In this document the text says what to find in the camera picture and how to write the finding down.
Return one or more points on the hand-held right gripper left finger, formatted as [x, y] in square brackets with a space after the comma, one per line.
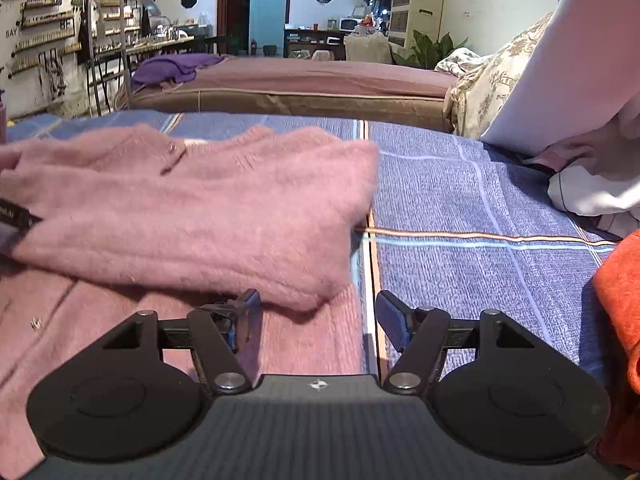
[248, 317]

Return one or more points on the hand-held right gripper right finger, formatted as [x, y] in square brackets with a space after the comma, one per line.
[392, 317]

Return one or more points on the pink knitted sweater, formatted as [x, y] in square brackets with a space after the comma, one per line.
[200, 210]

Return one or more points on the blue plaid bed sheet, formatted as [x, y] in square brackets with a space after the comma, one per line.
[475, 200]

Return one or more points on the purple blanket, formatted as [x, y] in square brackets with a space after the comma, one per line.
[170, 67]

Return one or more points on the dark dining table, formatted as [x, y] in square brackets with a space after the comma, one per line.
[150, 46]

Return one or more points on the orange cloth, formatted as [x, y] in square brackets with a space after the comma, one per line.
[620, 285]

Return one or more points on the white cloth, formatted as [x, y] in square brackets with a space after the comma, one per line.
[590, 195]

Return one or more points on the floral print pillow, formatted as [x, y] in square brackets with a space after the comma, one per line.
[490, 90]

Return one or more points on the mauve covered bed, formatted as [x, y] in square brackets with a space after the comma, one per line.
[325, 77]

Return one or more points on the crumpled white duvet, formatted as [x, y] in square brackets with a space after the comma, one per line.
[457, 60]

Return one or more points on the green potted plant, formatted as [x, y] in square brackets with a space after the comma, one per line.
[425, 50]

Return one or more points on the cream covered armchair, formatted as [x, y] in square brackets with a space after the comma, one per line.
[367, 47]

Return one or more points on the small white stool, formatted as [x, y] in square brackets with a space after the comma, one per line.
[321, 54]

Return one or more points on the dark wooden sideboard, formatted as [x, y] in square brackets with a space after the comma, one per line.
[300, 42]

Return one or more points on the white microwave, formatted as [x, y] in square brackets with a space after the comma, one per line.
[348, 24]

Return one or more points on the cream storage cabinet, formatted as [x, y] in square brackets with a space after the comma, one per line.
[415, 10]

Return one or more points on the white pillow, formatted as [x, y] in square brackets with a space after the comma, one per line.
[575, 60]

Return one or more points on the wall shelves of small bottles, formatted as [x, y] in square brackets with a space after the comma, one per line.
[45, 35]

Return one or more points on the dark wooden door frame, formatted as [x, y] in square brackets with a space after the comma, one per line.
[289, 0]

